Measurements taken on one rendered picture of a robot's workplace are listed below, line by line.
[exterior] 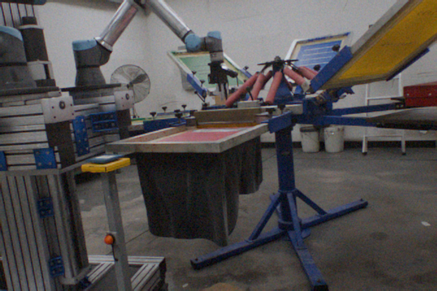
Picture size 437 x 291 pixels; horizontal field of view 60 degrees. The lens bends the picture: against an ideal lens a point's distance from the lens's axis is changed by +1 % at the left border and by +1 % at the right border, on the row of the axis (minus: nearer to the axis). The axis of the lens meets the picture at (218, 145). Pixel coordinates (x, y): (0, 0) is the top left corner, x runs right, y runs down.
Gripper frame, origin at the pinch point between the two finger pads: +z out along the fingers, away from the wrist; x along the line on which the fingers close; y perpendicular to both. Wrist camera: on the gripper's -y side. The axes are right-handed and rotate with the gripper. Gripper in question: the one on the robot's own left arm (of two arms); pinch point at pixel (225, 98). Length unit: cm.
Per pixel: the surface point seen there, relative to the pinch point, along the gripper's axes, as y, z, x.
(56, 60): 376, -69, -200
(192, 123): 21.0, 12.0, 3.1
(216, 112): 5.5, 7.2, 2.1
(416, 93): -91, 7, -4
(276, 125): -30.1, 15.4, 5.8
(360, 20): -11, -70, -412
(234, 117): -5.3, 10.7, 2.2
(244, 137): -29, 15, 41
